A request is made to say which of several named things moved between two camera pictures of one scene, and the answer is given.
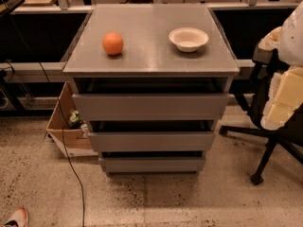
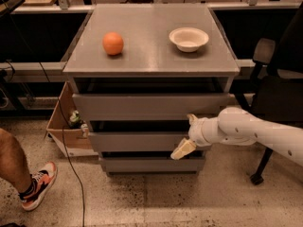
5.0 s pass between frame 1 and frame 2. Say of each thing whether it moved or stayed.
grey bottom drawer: stayed
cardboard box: stayed
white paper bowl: stayed
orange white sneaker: moved
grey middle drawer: stayed
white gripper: moved
